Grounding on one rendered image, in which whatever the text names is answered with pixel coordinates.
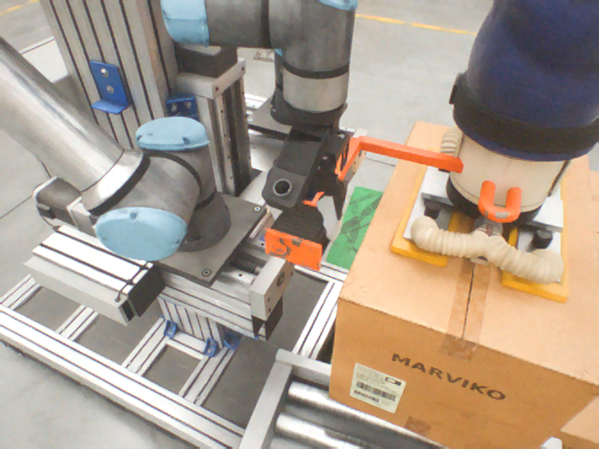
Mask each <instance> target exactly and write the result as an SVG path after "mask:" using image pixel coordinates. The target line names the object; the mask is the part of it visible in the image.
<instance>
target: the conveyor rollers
mask: <svg viewBox="0 0 599 449"><path fill-rule="evenodd" d="M288 390H289V391H288V396H287V397H288V398H290V399H292V400H295V401H298V402H300V403H301V404H305V405H307V406H310V407H313V408H316V409H319V410H322V411H324V412H328V413H331V414H334V415H336V416H340V417H342V418H345V419H348V420H352V421H354V422H357V423H360V424H363V425H366V426H368V427H371V428H374V429H376V430H379V431H381V432H383V433H386V434H389V435H392V436H395V437H399V438H402V439H405V440H407V441H409V442H412V443H416V444H418V445H423V446H425V447H428V448H430V449H452V448H449V447H447V446H444V445H442V444H438V443H436V442H433V441H431V440H430V439H427V438H425V437H421V436H419V435H416V434H414V433H411V432H409V431H407V430H405V429H403V428H401V427H399V426H397V425H394V424H392V423H389V422H387V421H385V420H381V419H379V418H376V417H374V416H372V415H370V414H368V413H365V412H360V411H359V410H357V409H354V408H352V407H349V406H347V405H345V404H342V403H341V402H338V401H336V400H334V399H331V398H330V397H329V391H326V390H323V389H321V388H316V387H313V386H310V385H308V384H305V383H302V382H299V381H296V380H294V381H293V382H292V384H291V386H290V387H289V388H288ZM275 432H277V433H280V434H283V435H285V436H287V437H292V438H295V439H298V440H299V441H302V442H304V443H307V444H310V445H313V446H317V447H319V448H322V449H385V448H383V447H380V446H378V445H374V444H371V443H368V442H366V441H363V440H360V439H357V438H354V437H351V436H348V435H345V434H343V433H340V432H337V431H334V430H332V429H330V428H327V427H325V426H323V425H320V424H317V423H314V422H312V421H309V420H304V419H302V418H300V417H297V416H294V415H292V414H289V413H286V412H281V413H280V415H279V417H278V418H277V420H276V425H275Z"/></svg>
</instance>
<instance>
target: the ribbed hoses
mask: <svg viewBox="0 0 599 449"><path fill-rule="evenodd" d="M460 134H461V131H460V129H459V128H458V127H457V125H453V126H452V127H450V128H449V129H448V130H447V132H446V133H445V134H444V137H443V138H442V142H441V144H442V145H441V146H440V148H441V150H440V152H442V153H446V154H449V156H455V150H456V148H455V147H456V145H457V144H458V142H457V140H458V138H460ZM478 229H483V228H477V229H476V231H474V232H472V233H467V234H466V235H465V234H464V233H461V234H459V233H454V232H451V233H450V232H449V231H446V232H444V231H443V229H441V231H440V230H439V228H438V225H437V224H436V223H435V222H434V221H433V220H432V219H431V218H430V217H427V216H419V217H418V218H416V219H415V221H414V222H413V225H411V228H410V234H411V239H413V241H414V242H415V243H416V245H417V246H418V247H419V248H421V249H424V250H426V251H427V250H429V251H430V252H433V251H435V252H436V253H440V252H441V253H442V255H443V256H444V255H447V256H448V257H449V256H453V257H459V258H463V257H465V258H470V257H472V258H477V257H484V258H486V259H487V261H489V263H493V264H494V265H495V267H498V266H499V267H500V269H501V270H504V269H505V270H506V272H508V273H510V272H511V273H512V274H515V275H516V274H518V276H519V277H523V279H529V282H534V283H536V284H545V285H548V284H551V283H553V282H556V281H558V279H559V278H560V277H561V276H562V272H563V268H564V266H563V262H562V258H561V256H560V254H559V253H557V252H556V251H554V250H551V249H535V250H533V251H531V252H530V253H529V252H528V253H526V251H525V250H523V251H521V249H516V248H515V247H510V244H508V245H507V242H505V240H504V239H503V237H501V235H500V234H499V233H497V234H498V235H500V236H492V237H490V238H489V237H488V236H487V235H486V234H485V233H483V232H480V231H478ZM483 231H486V229H483Z"/></svg>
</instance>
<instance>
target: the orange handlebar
mask: <svg viewBox="0 0 599 449"><path fill-rule="evenodd" d="M359 150H362V151H370V152H374V153H378V154H381V155H386V157H391V158H394V159H402V160H405V161H409V162H414V163H418V164H422V165H425V166H430V167H437V168H441V169H446V170H449V171H453V172H456V173H462V170H464V164H463V163H462V161H461V160H460V159H459V158H458V157H456V159H455V158H454V156H449V154H446V153H442V152H437V151H429V150H425V149H421V148H417V147H412V146H408V145H404V144H400V143H393V142H387V141H383V140H380V139H375V138H372V137H367V136H363V135H360V136H359V137H358V138H356V137H352V138H351V140H350V141H349V156H348V163H347V165H346V167H344V169H343V171H341V158H340V160H338V162H337V167H336V169H335V173H338V177H339V178H340V180H341V181H343V178H344V177H345V175H346V174H347V172H348V171H349V168H350V166H351V165H352V163H353V161H354V159H355V158H356V156H357V154H358V152H359ZM495 192H496V185H495V184H494V183H493V182H490V181H484V182H483V183H482V184H481V188H480V196H479V201H478V209H479V212H480V213H481V214H482V215H483V216H484V217H485V218H487V219H490V220H492V221H495V222H499V223H507V222H512V221H513V220H515V219H517V218H518V216H519V214H520V212H521V194H522V189H521V188H519V187H514V188H511V189H509V190H508V191H507V194H506V201H505V209H503V208H497V207H495V206H494V204H493V203H494V198H495ZM323 193H324V192H319V193H318V194H317V195H316V197H315V198H314V199H313V200H312V202H317V201H318V199H319V198H320V196H321V195H322V194H323Z"/></svg>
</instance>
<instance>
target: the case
mask: <svg viewBox="0 0 599 449"><path fill-rule="evenodd" d="M449 128H450V127H446V126H442V125H436V124H432V123H427V122H422V121H418V120H417V121H415V124H414V127H412V129H411V133H410V135H409V136H408V138H407V141H406V144H405V145H408V146H412V147H417V148H421V149H425V150H428V148H429V147H430V146H431V147H435V148H440V146H441V145H442V144H441V142H442V138H443V137H444V134H445V133H446V132H447V130H448V129H449ZM440 149H441V148H440ZM421 167H422V164H418V163H414V162H409V161H405V160H402V159H399V160H398V163H397V165H396V167H395V169H394V171H393V174H392V176H391V178H390V182H389V184H387V186H386V188H385V191H384V193H383V195H382V198H381V200H380V202H379V204H378V208H377V209H376V211H375V213H374V216H373V219H372V221H371V223H370V225H369V227H368V229H367V232H366V235H365V237H364V238H363V240H362V242H361V244H360V246H359V248H358V251H357V253H356V256H355V259H354V261H353V263H352V265H351V267H350V269H349V272H348V275H347V277H346V280H345V282H344V284H343V286H342V288H341V292H340V294H338V297H337V308H336V317H335V327H334V337H333V347H332V366H331V376H330V386H329V397H330V398H331V399H334V400H336V401H338V402H341V403H342V404H345V405H347V406H349V407H352V408H354V409H357V410H359V411H360V412H365V413H368V414H370V415H372V416H374V417H376V418H379V419H381V420H385V421H387V422H389V423H392V424H394V425H397V426H399V427H401V428H403V429H405V430H407V431H409V432H411V433H414V434H416V435H419V436H421V437H425V438H427V439H430V440H431V441H433V442H436V443H438V444H442V445H444V446H447V447H449V448H452V449H538V448H539V447H540V446H542V445H544V444H545V443H546V442H547V441H548V440H549V439H551V438H552V437H553V436H554V435H555V434H556V433H558V432H559V430H560V429H561V428H562V427H563V426H565V425H566V424H568V423H569V422H570V421H571V420H573V419H574V418H575V417H576V416H577V415H578V414H580V413H581V412H582V411H583V410H584V409H585V408H587V406H588V405H589V404H590V403H591V402H594V400H595V399H596V398H597V397H598V396H599V273H598V262H597V251H596V241H595V220H594V210H593V199H591V188H590V177H589V166H588V156H587V155H585V156H582V157H580V158H577V159H573V160H572V163H571V165H570V167H569V169H568V171H567V173H565V175H564V176H567V208H568V257H569V298H568V299H567V301H565V302H564V303H560V302H557V301H554V300H551V299H548V298H542V297H539V296H536V295H532V294H529V293H527V292H523V291H520V290H515V289H511V288H508V287H505V286H503V285H501V277H502V270H501V269H500V267H499V266H498V267H495V265H494V264H493V263H489V265H487V266H485V265H480V264H477V263H473V262H471V261H470V259H469V258H465V257H463V258H459V257H453V256H449V260H448V263H447V266H446V267H441V266H437V265H432V264H428V263H425V262H423V261H419V260H416V259H413V258H409V257H404V256H400V255H398V253H395V252H392V251H391V245H392V242H393V241H394V238H395V236H396V233H397V230H398V226H399V223H400V221H401V218H402V216H403V214H404V211H405V209H406V204H407V202H408V199H409V196H410V194H411V192H412V191H413V189H414V185H415V183H416V179H417V176H418V175H419V172H420V169H421Z"/></svg>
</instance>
